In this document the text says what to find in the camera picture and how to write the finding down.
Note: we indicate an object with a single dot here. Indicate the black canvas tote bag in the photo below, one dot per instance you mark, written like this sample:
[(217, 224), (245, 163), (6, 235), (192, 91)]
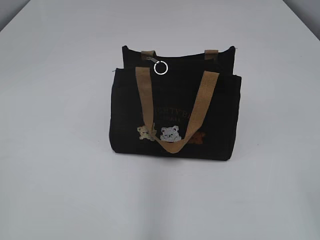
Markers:
[(175, 107)]

